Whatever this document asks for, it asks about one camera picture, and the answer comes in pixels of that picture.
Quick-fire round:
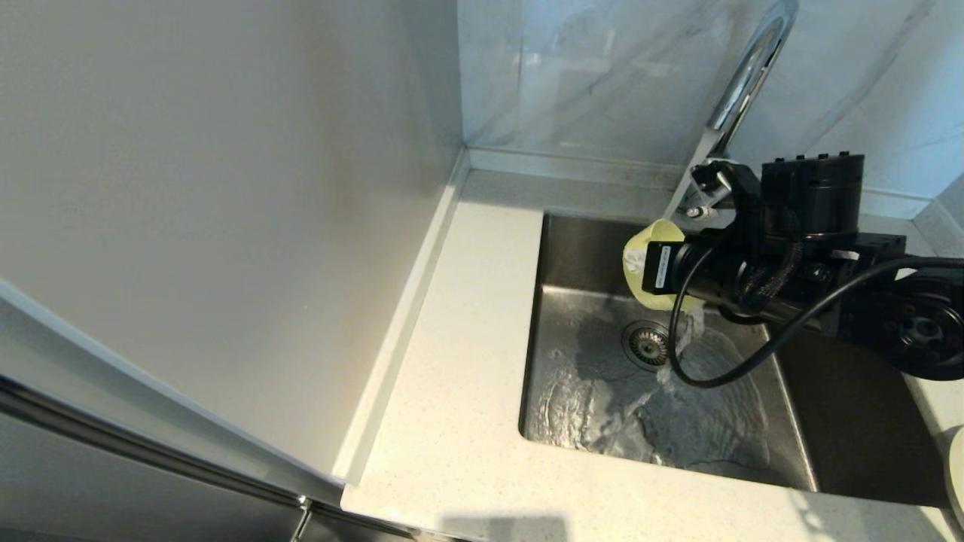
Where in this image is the chrome gooseneck faucet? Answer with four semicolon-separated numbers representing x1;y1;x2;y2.
663;0;799;224

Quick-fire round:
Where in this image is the tall grey cabinet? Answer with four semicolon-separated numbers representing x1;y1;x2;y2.
0;0;465;542

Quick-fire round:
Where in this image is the yellow plastic bowl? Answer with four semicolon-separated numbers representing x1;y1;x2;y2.
622;218;706;312

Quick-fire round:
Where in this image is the stainless steel sink basin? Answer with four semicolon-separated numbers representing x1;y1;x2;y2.
517;212;948;505

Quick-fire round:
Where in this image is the white ceramic bowl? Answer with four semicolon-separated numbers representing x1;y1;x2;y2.
945;429;964;528

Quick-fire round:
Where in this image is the round metal drain strainer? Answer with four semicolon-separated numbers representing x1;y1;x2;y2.
621;321;675;373

